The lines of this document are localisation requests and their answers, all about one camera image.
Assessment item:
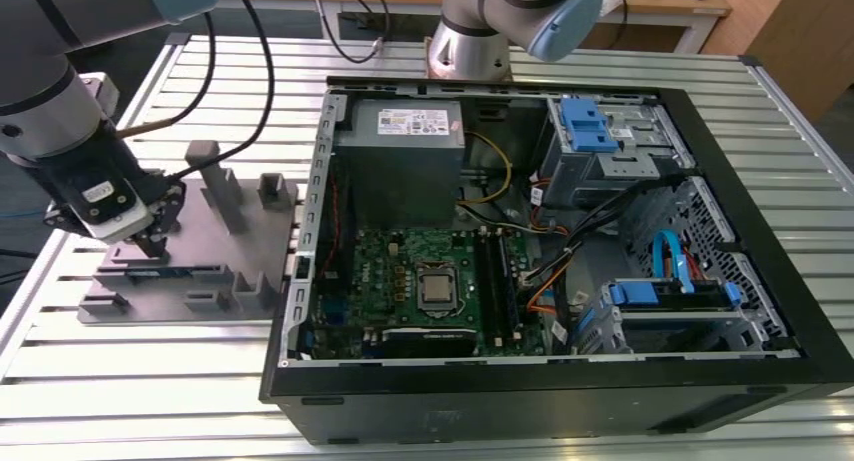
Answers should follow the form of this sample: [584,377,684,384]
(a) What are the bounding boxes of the blue disk carrier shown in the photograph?
[574,305,629,356]

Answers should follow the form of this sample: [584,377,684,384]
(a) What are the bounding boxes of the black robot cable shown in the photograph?
[159,0,277,182]
[117,10,221,135]

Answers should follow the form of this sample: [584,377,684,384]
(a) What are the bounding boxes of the black graphics card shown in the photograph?
[381,327,480,358]

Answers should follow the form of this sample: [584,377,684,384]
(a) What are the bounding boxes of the hard disk in blue carrier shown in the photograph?
[610,279,743,312]

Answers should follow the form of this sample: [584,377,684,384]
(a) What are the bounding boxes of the silver drive cage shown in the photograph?
[538,96,696,210]

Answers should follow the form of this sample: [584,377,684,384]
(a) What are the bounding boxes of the black PC case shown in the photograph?
[258,75,854,447]

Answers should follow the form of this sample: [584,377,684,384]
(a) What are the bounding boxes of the grey parts rack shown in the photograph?
[77,140,301,327]

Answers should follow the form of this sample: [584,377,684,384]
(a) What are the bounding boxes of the orange yellow wire bundle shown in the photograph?
[530,219,570,240]

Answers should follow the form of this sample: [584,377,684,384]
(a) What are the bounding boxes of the blue data wire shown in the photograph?
[651,228,700,295]

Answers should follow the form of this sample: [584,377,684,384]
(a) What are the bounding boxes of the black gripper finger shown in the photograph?
[135,179,187,261]
[43,200,94,236]

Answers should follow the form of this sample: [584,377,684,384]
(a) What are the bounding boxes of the blue drive bracket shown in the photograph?
[560,96,617,153]

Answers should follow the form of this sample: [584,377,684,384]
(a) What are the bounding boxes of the CPU socket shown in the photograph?
[413,261,465,318]

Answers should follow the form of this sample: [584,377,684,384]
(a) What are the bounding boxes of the blue RAM stick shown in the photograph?
[123,264,226,278]

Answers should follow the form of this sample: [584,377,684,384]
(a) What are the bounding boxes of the wooden desk white frame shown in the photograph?
[220,0,735,57]

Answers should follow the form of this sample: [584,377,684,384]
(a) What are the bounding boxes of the black wire bundle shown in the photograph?
[524,173,689,287]

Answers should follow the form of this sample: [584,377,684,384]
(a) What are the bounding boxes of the red wire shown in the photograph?
[328,173,344,280]

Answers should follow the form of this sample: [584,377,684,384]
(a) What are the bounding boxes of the black RAM slot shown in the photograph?
[486,228,510,347]
[477,228,501,348]
[496,228,520,346]

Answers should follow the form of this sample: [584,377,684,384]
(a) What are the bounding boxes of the brown wooden cabinet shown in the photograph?
[700,0,854,127]

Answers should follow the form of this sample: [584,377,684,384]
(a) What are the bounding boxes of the grey power supply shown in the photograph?
[333,98,468,232]

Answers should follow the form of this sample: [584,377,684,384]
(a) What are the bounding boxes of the silver disk bay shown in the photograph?
[600,275,803,355]

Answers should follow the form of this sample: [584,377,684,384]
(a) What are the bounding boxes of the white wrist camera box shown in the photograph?
[81,177,150,244]

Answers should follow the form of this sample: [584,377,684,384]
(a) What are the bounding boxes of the green motherboard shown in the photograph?
[304,225,556,360]

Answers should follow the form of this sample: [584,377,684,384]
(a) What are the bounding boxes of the silver CPU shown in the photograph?
[422,274,456,302]

